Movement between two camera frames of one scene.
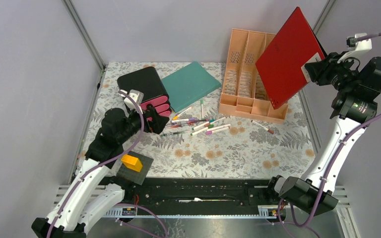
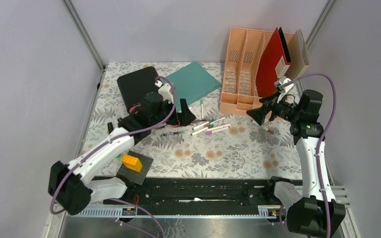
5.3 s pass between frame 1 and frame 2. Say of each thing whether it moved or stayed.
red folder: moved
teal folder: stayed
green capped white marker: stayed
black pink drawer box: stayed
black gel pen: stayed
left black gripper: moved
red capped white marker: stayed
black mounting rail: stayed
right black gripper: moved
